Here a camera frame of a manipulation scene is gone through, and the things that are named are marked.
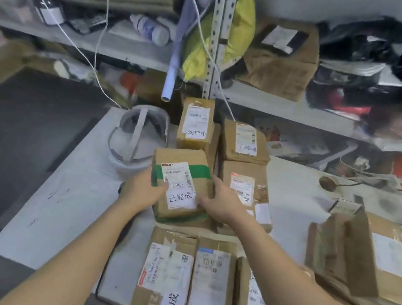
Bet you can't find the person's right forearm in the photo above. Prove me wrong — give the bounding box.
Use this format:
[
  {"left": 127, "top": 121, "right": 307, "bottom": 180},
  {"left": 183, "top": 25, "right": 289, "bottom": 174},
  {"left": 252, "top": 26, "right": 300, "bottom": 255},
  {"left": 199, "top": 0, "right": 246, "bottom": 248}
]
[{"left": 217, "top": 220, "right": 402, "bottom": 305}]

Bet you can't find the rolled pale paper poster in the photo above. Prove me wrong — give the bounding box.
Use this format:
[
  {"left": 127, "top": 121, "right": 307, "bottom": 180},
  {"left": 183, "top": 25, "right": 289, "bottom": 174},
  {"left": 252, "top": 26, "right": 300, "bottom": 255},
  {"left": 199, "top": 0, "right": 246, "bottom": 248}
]
[{"left": 160, "top": 0, "right": 200, "bottom": 105}]

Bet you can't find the cardboard parcel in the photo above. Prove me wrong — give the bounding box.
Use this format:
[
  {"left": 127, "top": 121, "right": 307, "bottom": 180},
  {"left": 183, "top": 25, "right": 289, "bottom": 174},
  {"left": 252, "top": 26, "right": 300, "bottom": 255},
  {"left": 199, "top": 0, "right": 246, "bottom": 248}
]
[
  {"left": 216, "top": 118, "right": 276, "bottom": 168},
  {"left": 143, "top": 142, "right": 224, "bottom": 231},
  {"left": 174, "top": 95, "right": 220, "bottom": 156}
]

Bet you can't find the black fluffy plastic bag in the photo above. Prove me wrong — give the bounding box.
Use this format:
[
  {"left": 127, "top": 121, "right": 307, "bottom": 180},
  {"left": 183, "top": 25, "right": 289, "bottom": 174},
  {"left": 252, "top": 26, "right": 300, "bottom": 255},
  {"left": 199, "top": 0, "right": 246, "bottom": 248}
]
[{"left": 315, "top": 6, "right": 402, "bottom": 57}]

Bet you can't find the grey metal shelf rack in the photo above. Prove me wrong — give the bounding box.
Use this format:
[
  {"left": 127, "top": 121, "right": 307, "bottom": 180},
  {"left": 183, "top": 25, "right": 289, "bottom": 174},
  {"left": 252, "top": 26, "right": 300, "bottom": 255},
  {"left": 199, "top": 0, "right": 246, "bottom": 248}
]
[{"left": 196, "top": 0, "right": 402, "bottom": 156}]

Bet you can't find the white crumpled wrapper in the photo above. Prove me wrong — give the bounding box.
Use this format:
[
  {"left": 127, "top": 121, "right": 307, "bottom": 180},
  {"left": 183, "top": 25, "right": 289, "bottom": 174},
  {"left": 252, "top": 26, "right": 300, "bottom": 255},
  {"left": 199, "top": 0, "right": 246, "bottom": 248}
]
[{"left": 50, "top": 56, "right": 100, "bottom": 85}]

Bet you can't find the pink plastic packet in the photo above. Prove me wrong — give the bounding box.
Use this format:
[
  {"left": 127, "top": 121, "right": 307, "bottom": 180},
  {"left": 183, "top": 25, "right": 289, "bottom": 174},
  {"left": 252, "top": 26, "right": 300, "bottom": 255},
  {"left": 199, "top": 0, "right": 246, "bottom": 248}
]
[{"left": 324, "top": 90, "right": 374, "bottom": 117}]

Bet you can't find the person's left forearm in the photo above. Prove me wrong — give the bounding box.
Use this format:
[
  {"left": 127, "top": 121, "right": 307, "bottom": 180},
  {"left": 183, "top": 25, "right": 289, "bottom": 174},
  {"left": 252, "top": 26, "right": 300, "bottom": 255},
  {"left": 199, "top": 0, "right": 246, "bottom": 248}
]
[{"left": 0, "top": 182, "right": 142, "bottom": 305}]

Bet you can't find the person's left hand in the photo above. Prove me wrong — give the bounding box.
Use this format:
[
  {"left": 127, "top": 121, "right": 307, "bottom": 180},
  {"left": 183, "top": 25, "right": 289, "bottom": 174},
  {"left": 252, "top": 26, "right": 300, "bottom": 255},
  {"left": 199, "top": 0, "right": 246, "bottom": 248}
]
[{"left": 117, "top": 164, "right": 171, "bottom": 218}]

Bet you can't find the thin black cable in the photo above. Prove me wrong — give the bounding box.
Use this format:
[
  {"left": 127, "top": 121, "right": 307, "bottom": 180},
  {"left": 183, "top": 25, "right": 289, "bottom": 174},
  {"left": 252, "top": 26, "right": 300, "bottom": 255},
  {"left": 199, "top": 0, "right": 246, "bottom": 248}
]
[{"left": 317, "top": 174, "right": 366, "bottom": 198}]

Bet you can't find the person's right hand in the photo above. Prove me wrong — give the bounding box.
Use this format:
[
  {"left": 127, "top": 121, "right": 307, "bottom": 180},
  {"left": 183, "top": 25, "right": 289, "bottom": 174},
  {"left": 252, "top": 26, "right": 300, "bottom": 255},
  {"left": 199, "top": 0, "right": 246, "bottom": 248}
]
[{"left": 193, "top": 174, "right": 257, "bottom": 230}]

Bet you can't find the white headset grey strap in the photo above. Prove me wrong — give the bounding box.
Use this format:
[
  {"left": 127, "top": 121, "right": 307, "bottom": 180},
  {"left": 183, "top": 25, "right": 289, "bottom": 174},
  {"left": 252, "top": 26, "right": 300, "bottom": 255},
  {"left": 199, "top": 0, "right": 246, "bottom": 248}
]
[{"left": 102, "top": 100, "right": 173, "bottom": 181}]

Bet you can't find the grey and black mailer bag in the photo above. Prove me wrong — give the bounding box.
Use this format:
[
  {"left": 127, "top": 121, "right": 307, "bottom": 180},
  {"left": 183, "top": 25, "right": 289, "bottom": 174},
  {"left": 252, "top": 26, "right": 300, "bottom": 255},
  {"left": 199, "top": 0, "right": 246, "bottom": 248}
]
[{"left": 310, "top": 36, "right": 402, "bottom": 99}]

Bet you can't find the yellow plastic bag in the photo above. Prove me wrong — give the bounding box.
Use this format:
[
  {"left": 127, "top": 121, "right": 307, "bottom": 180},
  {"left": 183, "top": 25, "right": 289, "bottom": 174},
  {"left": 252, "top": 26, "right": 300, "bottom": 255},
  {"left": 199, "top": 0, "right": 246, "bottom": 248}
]
[{"left": 180, "top": 0, "right": 261, "bottom": 91}]

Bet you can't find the small orange container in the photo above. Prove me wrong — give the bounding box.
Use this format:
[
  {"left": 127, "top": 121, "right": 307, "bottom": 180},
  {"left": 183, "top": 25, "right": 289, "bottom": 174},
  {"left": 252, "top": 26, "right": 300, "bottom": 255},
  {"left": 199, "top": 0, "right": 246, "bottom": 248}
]
[{"left": 119, "top": 71, "right": 141, "bottom": 92}]

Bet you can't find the colourful printed paper box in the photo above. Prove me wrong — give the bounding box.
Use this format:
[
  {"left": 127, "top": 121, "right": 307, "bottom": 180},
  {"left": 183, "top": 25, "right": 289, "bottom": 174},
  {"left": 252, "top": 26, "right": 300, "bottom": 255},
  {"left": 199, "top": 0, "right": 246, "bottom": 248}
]
[{"left": 250, "top": 115, "right": 333, "bottom": 165}]

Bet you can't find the crumpled cardboard box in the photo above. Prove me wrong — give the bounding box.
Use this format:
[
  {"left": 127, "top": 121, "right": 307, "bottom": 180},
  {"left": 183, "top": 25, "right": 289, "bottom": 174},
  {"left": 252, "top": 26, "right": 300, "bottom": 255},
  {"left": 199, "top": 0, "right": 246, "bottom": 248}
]
[{"left": 233, "top": 13, "right": 325, "bottom": 105}]

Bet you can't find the black glossy packet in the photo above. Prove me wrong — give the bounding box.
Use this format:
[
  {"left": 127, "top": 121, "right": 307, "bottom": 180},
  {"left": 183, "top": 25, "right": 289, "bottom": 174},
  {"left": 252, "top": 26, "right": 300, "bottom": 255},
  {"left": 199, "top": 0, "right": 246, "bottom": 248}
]
[{"left": 66, "top": 10, "right": 109, "bottom": 38}]

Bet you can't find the black rubber mat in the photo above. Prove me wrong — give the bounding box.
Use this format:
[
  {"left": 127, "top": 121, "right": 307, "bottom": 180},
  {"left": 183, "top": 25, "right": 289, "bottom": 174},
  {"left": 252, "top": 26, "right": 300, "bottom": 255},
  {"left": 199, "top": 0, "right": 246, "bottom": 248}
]
[{"left": 0, "top": 63, "right": 116, "bottom": 305}]

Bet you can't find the thin white wire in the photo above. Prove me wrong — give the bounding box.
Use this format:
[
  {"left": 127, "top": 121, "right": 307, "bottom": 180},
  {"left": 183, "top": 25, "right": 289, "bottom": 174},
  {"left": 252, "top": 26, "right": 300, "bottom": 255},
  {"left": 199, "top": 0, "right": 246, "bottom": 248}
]
[{"left": 0, "top": 0, "right": 140, "bottom": 109}]

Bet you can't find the white plastic basket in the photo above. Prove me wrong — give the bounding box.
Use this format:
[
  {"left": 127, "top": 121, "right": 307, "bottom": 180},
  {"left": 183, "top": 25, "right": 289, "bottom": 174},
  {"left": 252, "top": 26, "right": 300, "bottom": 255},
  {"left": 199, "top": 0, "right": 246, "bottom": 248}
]
[{"left": 336, "top": 149, "right": 380, "bottom": 179}]

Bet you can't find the thick white cord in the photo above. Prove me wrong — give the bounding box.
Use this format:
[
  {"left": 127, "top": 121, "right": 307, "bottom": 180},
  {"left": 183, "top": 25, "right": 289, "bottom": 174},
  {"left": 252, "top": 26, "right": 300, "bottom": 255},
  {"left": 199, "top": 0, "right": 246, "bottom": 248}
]
[{"left": 156, "top": 0, "right": 256, "bottom": 123}]

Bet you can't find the blurred grey storage rack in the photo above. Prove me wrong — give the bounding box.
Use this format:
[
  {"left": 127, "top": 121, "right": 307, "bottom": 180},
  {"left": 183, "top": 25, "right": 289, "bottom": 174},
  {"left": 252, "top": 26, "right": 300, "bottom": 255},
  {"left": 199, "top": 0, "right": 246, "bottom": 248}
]
[{"left": 0, "top": 0, "right": 233, "bottom": 82}]

